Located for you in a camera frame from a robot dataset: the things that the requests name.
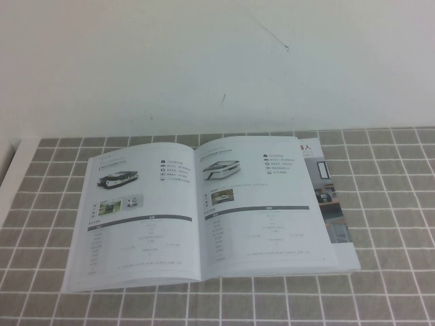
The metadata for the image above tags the white product catalogue book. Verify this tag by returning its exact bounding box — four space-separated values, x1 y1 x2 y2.
59 134 362 293

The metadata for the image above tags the grey checked tablecloth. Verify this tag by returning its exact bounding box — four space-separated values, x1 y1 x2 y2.
0 126 435 326

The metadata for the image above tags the white side board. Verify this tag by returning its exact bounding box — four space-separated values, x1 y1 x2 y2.
0 137 18 184

